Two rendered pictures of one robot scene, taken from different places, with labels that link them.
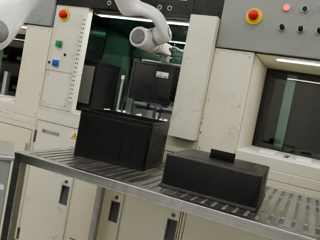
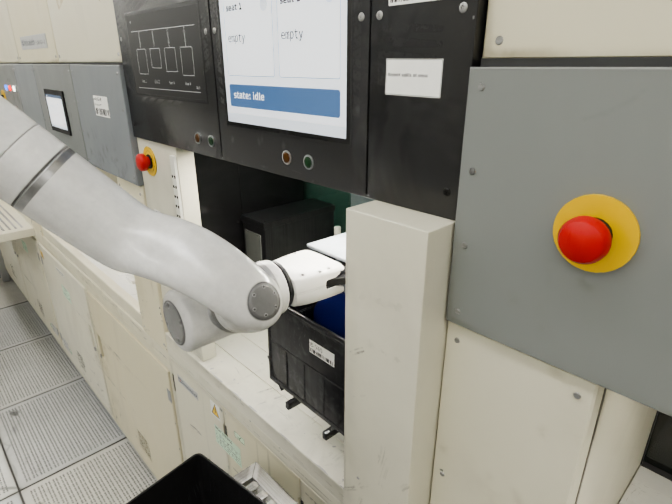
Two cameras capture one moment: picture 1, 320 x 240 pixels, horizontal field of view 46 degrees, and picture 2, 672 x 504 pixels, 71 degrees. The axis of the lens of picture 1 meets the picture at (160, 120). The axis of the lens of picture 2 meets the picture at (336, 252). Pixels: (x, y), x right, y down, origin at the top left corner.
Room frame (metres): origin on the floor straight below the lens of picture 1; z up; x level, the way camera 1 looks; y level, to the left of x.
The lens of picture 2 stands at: (1.15, -0.26, 1.56)
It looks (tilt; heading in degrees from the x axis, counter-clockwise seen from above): 22 degrees down; 24
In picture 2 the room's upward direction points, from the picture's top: straight up
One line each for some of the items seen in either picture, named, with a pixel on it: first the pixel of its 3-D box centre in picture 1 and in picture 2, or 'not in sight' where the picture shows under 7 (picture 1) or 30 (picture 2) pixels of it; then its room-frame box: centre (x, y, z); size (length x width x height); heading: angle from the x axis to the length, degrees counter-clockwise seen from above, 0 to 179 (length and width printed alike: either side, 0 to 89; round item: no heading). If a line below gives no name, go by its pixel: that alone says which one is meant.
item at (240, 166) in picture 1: (219, 171); not in sight; (1.21, -0.22, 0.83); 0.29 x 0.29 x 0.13; 70
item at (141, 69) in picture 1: (161, 79); (347, 328); (1.83, 0.03, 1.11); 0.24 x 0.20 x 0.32; 67
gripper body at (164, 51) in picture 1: (158, 46); (300, 276); (1.73, 0.07, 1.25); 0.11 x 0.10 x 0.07; 157
